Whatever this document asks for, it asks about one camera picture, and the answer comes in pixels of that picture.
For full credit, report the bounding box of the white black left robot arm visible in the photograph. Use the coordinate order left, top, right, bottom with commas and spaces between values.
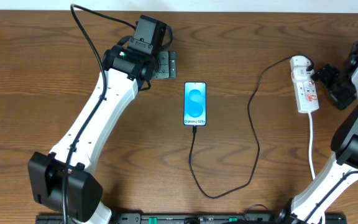
28, 15, 176, 223

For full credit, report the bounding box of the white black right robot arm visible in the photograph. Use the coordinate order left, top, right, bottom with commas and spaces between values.
275, 41, 358, 223

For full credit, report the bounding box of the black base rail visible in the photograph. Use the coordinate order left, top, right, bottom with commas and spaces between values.
35, 212, 347, 224

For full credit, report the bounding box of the white power strip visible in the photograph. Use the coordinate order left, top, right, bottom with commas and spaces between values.
290, 55, 319, 114

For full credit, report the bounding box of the white power strip cord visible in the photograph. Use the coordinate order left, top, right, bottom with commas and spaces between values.
308, 112, 326, 224

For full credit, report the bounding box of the blue Galaxy smartphone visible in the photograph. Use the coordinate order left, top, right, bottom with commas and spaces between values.
183, 82, 206, 126

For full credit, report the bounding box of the black USB charging cable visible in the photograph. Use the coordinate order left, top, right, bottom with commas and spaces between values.
188, 54, 315, 200

